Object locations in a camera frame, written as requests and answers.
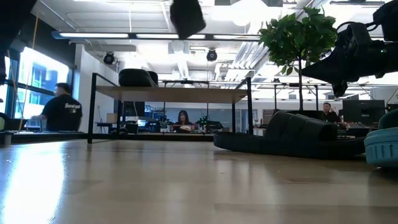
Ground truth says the person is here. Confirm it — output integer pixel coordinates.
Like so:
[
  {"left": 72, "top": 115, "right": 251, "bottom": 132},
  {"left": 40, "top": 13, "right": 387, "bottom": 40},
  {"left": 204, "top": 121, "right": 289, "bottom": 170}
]
[
  {"left": 320, "top": 102, "right": 342, "bottom": 124},
  {"left": 172, "top": 110, "right": 197, "bottom": 134},
  {"left": 30, "top": 82, "right": 83, "bottom": 132}
]

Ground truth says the small desk plant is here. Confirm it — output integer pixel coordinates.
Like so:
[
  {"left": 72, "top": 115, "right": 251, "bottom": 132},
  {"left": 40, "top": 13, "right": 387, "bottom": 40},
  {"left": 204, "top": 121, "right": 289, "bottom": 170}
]
[{"left": 158, "top": 118, "right": 172, "bottom": 133}]

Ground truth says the green potted plant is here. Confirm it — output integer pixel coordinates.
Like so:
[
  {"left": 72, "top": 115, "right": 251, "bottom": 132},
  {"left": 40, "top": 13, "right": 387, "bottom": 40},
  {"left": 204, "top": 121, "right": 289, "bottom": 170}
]
[{"left": 257, "top": 6, "right": 340, "bottom": 121}]

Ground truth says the teal rubber slide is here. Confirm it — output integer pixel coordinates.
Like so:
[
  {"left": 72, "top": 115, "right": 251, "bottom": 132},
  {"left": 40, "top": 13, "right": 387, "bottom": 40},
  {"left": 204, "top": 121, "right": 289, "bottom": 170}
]
[{"left": 363, "top": 108, "right": 398, "bottom": 169}]

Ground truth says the large glass window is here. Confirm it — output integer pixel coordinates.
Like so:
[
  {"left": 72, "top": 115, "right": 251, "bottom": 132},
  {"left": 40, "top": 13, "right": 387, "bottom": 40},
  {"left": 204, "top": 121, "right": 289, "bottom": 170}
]
[{"left": 0, "top": 46, "right": 71, "bottom": 128}]

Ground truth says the thin yellow cord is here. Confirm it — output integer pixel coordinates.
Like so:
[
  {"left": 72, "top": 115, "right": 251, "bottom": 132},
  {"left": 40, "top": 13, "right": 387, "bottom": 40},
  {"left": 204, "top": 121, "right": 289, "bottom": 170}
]
[{"left": 17, "top": 12, "right": 40, "bottom": 132}]

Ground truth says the wooden shelf with black frame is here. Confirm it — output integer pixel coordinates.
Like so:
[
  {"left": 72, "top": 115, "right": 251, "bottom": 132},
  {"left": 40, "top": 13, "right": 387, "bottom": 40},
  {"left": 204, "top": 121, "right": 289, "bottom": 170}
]
[{"left": 87, "top": 72, "right": 254, "bottom": 144}]

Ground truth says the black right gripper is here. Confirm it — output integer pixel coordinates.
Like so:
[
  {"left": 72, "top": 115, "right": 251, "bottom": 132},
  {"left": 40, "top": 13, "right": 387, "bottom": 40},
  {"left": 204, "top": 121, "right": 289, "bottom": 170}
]
[{"left": 300, "top": 21, "right": 398, "bottom": 98}]

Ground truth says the large black monitor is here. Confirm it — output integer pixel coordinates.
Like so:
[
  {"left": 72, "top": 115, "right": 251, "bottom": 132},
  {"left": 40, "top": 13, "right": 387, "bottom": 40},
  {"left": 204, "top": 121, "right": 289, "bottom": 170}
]
[{"left": 341, "top": 99, "right": 386, "bottom": 124}]

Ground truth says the long ceiling light strip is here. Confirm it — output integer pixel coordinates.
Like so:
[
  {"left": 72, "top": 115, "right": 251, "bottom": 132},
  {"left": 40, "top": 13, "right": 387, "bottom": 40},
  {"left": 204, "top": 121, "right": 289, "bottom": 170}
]
[{"left": 51, "top": 30, "right": 261, "bottom": 41}]

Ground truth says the small grey box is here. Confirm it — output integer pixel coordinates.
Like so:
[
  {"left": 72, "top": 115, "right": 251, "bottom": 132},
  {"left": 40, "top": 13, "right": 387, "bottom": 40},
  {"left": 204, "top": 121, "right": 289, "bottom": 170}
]
[{"left": 0, "top": 132, "right": 13, "bottom": 147}]

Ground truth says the black aluminium rig frame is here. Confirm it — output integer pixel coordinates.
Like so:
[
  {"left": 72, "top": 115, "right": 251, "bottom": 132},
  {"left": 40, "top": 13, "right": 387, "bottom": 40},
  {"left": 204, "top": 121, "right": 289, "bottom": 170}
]
[{"left": 9, "top": 132, "right": 215, "bottom": 144}]

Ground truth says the small black monitor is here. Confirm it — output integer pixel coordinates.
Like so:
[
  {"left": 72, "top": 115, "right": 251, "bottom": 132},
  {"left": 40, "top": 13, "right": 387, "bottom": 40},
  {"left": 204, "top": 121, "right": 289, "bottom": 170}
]
[{"left": 123, "top": 101, "right": 146, "bottom": 118}]

